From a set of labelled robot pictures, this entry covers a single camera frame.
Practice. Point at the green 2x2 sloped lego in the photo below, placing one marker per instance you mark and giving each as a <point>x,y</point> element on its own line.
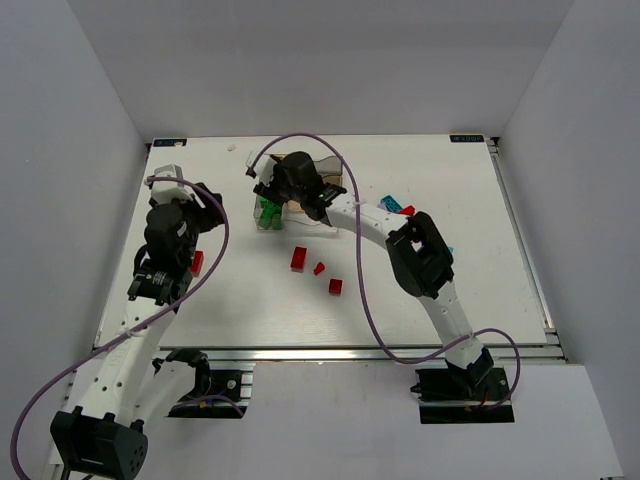
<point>264,222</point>

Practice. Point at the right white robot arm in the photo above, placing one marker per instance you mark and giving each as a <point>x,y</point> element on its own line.
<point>421,262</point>

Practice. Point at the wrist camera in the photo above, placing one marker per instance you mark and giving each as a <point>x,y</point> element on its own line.
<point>164,188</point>
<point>260,168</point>

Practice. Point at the red 2x4 lego brick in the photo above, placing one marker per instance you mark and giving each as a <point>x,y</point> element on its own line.
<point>298,259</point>

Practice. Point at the tall clear narrow container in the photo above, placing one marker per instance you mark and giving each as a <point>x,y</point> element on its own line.
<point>259,198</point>

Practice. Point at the red 2x2 lego brick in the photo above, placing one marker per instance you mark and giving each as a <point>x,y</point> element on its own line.
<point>335,286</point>

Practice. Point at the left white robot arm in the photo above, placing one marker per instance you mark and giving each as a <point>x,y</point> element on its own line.
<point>104,433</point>

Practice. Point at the red rounded lego brick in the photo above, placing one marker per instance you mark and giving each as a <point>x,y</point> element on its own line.
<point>408,211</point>

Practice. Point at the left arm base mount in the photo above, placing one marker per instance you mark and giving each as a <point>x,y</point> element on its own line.
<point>210,385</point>

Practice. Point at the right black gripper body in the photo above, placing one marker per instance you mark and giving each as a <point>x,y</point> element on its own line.
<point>265,190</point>

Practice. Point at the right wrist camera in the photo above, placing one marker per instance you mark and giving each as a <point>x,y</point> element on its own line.
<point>260,168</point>

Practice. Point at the small red sloped lego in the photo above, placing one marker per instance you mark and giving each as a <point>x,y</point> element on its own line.
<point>319,268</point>

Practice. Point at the grey smoked container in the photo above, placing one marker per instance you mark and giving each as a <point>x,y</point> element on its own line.
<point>329,166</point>

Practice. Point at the teal 2x4 lego brick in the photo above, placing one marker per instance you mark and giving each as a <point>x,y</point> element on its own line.
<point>390,204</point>

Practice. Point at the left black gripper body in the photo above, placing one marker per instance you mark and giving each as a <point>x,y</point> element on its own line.
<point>201,211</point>

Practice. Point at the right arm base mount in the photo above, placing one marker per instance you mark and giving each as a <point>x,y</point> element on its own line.
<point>444,400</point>

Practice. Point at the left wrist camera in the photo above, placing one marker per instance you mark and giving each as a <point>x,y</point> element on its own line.
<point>164,188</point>

